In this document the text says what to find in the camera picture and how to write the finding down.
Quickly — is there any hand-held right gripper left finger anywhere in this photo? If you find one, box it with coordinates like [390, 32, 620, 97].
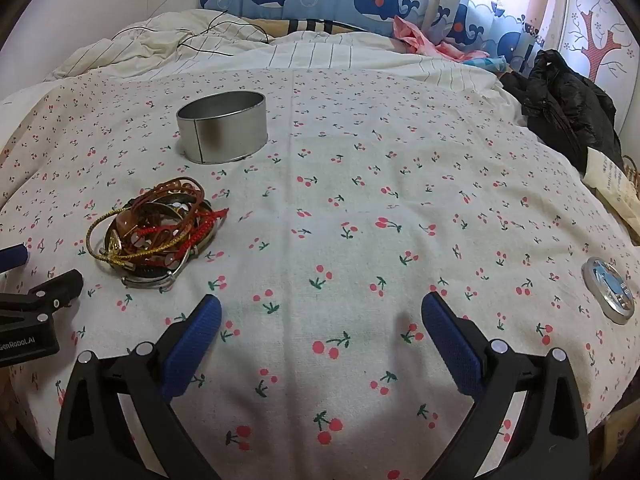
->
[54, 294, 222, 480]

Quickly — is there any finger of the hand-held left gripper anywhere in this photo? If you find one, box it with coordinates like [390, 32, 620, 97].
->
[0, 244, 29, 273]
[27, 269, 84, 312]

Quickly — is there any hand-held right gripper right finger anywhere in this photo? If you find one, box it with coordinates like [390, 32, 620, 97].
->
[421, 291, 591, 480]

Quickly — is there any pile of mixed bracelets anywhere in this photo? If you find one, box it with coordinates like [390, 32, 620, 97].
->
[86, 176, 230, 291]

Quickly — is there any round metal tin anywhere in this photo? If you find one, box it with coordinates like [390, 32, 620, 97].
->
[176, 91, 268, 165]

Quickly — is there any round metal tin lid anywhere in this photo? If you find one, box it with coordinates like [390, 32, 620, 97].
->
[581, 256, 636, 326]

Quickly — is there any cherry print bedsheet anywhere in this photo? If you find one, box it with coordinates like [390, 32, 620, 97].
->
[0, 67, 640, 480]

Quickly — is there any black jacket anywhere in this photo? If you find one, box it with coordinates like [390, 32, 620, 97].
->
[500, 49, 626, 176]

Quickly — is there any light blue cloth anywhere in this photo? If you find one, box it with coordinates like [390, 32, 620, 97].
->
[465, 55, 506, 72]

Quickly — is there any pink cloth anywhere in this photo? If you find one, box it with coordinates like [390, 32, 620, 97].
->
[392, 15, 488, 61]

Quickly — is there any white striped duvet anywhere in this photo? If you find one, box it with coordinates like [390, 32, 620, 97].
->
[45, 7, 523, 106]

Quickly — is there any striped pillow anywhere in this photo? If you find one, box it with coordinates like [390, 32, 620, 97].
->
[245, 17, 396, 38]

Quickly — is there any thin black cable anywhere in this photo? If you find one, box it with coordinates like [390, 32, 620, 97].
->
[112, 0, 273, 56]

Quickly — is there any red tree wall sticker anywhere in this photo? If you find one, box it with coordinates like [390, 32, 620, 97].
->
[570, 0, 638, 83]

